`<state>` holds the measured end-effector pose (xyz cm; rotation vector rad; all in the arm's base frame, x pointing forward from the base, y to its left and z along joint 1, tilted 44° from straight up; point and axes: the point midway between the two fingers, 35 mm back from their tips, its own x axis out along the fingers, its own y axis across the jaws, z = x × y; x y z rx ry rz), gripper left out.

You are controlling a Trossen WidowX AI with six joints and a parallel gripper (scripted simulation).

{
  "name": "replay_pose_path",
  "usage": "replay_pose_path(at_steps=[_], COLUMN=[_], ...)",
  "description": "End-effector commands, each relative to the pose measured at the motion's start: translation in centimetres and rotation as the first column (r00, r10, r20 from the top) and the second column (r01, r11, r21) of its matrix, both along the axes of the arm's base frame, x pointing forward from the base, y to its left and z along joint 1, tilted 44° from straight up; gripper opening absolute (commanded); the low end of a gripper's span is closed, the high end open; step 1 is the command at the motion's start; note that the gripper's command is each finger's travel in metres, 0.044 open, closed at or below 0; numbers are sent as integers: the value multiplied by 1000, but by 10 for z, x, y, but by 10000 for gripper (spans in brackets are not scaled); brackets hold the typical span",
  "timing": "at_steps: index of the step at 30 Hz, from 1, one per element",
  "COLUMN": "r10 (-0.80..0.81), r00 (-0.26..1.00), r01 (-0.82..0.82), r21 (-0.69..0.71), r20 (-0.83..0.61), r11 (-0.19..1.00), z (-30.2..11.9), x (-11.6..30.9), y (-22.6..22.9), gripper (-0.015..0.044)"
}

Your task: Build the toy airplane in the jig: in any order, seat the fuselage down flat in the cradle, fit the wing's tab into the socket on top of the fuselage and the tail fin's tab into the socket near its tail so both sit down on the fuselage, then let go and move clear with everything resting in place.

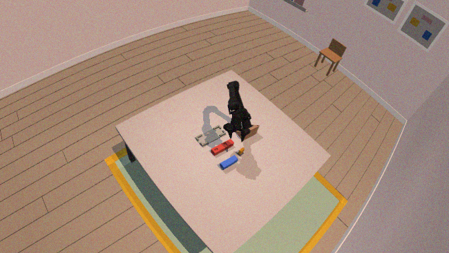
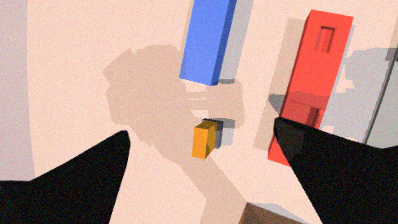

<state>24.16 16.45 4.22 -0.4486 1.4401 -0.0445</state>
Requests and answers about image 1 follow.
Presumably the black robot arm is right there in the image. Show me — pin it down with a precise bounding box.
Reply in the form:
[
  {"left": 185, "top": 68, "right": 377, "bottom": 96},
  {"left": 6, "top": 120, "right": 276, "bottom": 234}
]
[{"left": 226, "top": 80, "right": 253, "bottom": 133}]

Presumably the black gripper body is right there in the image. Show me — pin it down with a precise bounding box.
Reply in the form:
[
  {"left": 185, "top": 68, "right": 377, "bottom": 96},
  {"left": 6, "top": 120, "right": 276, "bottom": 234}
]
[{"left": 223, "top": 120, "right": 251, "bottom": 135}]

